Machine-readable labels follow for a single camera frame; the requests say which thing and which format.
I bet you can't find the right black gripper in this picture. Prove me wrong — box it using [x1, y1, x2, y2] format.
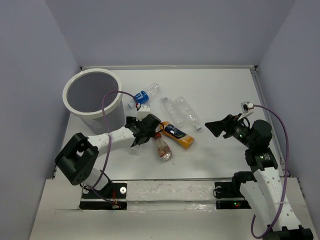
[204, 112, 255, 148]

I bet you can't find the clear bottle white cap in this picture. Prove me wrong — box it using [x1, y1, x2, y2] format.
[128, 145, 143, 156]

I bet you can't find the red cap clear bottle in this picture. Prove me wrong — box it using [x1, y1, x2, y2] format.
[154, 133, 173, 162]

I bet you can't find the orange milk tea bottle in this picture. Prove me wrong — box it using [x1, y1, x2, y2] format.
[161, 121, 195, 150]

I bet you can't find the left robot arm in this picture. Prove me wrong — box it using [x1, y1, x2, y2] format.
[54, 113, 162, 199]

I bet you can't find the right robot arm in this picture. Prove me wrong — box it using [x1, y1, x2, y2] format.
[205, 114, 314, 240]

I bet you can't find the white round bin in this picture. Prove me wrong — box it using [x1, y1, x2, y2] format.
[62, 68, 125, 135]

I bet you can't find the clear ribbed bottle right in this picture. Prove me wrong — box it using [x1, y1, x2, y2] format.
[175, 96, 202, 131]

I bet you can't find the clear ribbed bottle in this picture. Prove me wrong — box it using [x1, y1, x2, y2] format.
[160, 97, 184, 127]
[175, 96, 202, 131]

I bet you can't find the blue label water bottle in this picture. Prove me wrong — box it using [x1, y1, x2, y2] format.
[134, 82, 160, 105]

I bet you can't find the clear ribbed bottle left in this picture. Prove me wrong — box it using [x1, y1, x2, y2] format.
[160, 97, 184, 127]

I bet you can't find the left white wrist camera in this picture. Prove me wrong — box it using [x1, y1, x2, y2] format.
[136, 104, 151, 121]

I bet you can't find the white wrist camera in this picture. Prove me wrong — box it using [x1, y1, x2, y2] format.
[240, 101, 254, 119]
[136, 104, 151, 121]

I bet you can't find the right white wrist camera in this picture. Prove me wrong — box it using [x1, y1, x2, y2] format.
[240, 101, 254, 119]

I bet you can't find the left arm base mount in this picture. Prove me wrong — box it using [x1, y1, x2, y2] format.
[79, 182, 128, 211]

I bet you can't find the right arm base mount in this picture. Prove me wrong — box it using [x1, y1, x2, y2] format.
[212, 181, 251, 210]

